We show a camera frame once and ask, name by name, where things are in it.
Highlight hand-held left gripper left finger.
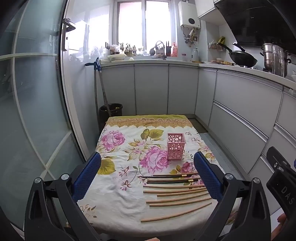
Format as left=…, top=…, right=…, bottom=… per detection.
left=24, top=152, right=103, bottom=241

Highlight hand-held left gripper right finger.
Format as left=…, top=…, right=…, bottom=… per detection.
left=194, top=152, right=271, bottom=241

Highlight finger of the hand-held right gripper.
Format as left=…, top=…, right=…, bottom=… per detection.
left=266, top=146, right=291, bottom=178

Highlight bunch of wooden chopsticks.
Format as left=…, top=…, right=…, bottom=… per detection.
left=140, top=178, right=213, bottom=223

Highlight dark chopstick with gold band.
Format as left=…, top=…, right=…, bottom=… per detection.
left=138, top=176, right=201, bottom=179
left=146, top=179, right=200, bottom=184
left=153, top=172, right=199, bottom=177

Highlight pink perforated chopstick holder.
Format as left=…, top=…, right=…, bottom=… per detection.
left=166, top=133, right=187, bottom=161

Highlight person's right hand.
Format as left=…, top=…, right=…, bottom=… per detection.
left=271, top=212, right=294, bottom=241

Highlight floral tablecloth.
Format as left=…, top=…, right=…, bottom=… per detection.
left=77, top=115, right=240, bottom=238

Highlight grey kitchen cabinets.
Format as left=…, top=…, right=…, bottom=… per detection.
left=100, top=64, right=296, bottom=214

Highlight black trash bin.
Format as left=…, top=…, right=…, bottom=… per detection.
left=99, top=103, right=123, bottom=131

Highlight frosted glass sliding door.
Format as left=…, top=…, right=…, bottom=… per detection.
left=0, top=0, right=97, bottom=232

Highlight glass pitcher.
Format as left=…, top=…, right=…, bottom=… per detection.
left=273, top=45, right=288, bottom=77

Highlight stainless steel steamer pot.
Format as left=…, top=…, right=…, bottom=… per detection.
left=260, top=43, right=292, bottom=77

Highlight black wok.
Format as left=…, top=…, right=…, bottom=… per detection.
left=217, top=42, right=258, bottom=67

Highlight white kitchen countertop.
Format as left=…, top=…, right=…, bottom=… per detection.
left=100, top=57, right=296, bottom=94

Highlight stack of pale bowls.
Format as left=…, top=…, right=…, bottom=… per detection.
left=107, top=54, right=127, bottom=63

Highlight row of small figurines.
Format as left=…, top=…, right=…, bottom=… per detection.
left=119, top=42, right=137, bottom=56

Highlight black range hood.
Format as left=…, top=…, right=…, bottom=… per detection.
left=215, top=0, right=296, bottom=48

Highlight kitchen window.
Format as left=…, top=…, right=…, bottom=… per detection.
left=114, top=0, right=175, bottom=55

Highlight white upper cabinet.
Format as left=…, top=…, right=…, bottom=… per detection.
left=197, top=0, right=229, bottom=26

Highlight mop with long handle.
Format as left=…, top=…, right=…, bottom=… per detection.
left=85, top=57, right=111, bottom=121

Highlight wall spice rack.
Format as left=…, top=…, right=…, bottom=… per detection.
left=208, top=36, right=226, bottom=51

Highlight woven basket with handle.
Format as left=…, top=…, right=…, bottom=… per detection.
left=154, top=41, right=165, bottom=56

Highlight metal door handle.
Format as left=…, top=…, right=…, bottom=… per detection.
left=61, top=18, right=76, bottom=51

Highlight white wall water heater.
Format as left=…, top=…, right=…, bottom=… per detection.
left=178, top=1, right=201, bottom=29

